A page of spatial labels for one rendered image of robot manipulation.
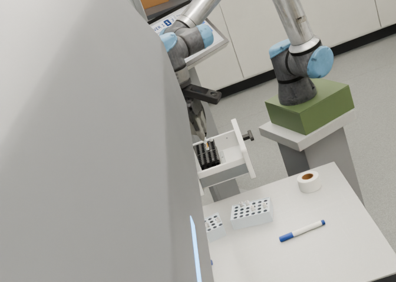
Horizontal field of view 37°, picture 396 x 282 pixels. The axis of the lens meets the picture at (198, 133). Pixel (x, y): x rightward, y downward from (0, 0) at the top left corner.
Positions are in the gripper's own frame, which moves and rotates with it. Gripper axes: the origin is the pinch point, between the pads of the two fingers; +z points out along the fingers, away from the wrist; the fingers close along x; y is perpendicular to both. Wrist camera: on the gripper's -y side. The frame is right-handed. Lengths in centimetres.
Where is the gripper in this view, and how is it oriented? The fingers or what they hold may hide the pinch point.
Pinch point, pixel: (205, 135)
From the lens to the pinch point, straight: 196.2
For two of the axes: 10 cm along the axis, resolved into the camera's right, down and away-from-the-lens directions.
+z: 3.2, 8.7, 3.7
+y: -8.9, 1.4, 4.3
